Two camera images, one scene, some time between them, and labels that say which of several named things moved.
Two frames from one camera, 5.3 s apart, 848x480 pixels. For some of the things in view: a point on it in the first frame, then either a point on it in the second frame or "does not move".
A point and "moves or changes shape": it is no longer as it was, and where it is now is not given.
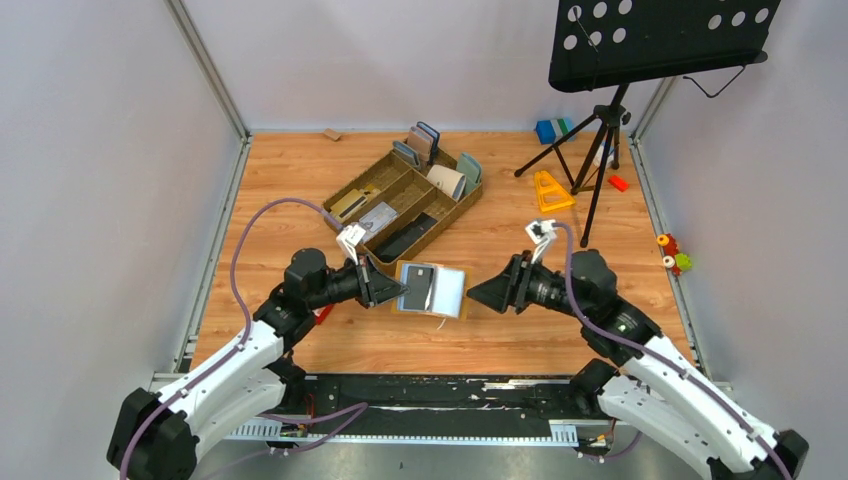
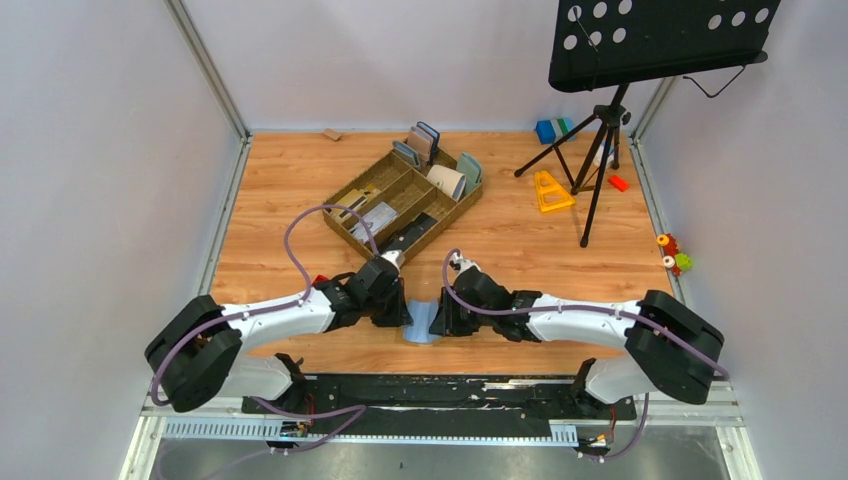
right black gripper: x=507 y=288 -> x=445 y=323
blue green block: x=550 y=131 does not move
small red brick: x=618 y=183 does not move
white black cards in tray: x=376 y=218 does not move
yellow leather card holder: x=436 y=290 moves or changes shape
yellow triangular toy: x=551 y=195 does not move
